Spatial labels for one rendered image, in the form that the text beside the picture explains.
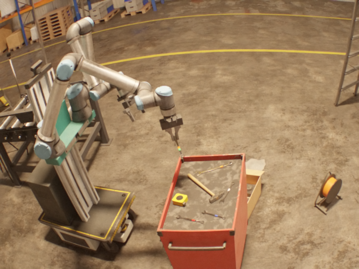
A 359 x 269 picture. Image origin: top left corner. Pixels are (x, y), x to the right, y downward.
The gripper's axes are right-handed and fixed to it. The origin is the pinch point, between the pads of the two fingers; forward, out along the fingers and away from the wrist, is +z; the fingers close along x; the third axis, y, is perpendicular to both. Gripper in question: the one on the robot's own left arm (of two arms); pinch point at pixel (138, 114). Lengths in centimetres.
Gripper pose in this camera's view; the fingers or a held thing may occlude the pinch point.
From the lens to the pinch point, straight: 269.6
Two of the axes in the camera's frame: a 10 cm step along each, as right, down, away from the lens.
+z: 4.8, 8.5, 2.4
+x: 4.8, -4.8, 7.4
